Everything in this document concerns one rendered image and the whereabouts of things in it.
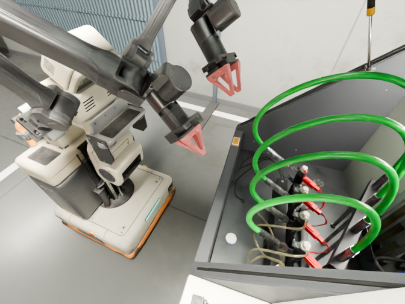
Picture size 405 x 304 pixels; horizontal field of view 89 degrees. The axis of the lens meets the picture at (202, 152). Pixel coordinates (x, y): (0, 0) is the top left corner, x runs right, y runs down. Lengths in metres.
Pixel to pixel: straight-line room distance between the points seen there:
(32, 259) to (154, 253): 0.87
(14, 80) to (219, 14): 0.52
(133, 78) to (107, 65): 0.05
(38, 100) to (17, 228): 1.68
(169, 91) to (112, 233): 1.23
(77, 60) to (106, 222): 1.25
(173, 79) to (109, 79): 0.13
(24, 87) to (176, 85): 0.41
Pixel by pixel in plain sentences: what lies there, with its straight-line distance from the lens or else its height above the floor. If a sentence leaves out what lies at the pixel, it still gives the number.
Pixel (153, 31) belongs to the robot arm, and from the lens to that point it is 1.01.
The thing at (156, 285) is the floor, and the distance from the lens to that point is 1.67.
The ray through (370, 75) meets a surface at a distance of 0.55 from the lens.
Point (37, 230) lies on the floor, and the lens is 2.18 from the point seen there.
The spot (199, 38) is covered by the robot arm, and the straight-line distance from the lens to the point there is 0.61.
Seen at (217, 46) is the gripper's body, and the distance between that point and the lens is 0.60.
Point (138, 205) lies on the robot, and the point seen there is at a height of 0.28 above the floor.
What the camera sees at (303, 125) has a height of 1.33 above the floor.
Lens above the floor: 1.62
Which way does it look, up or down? 47 degrees down
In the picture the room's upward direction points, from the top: straight up
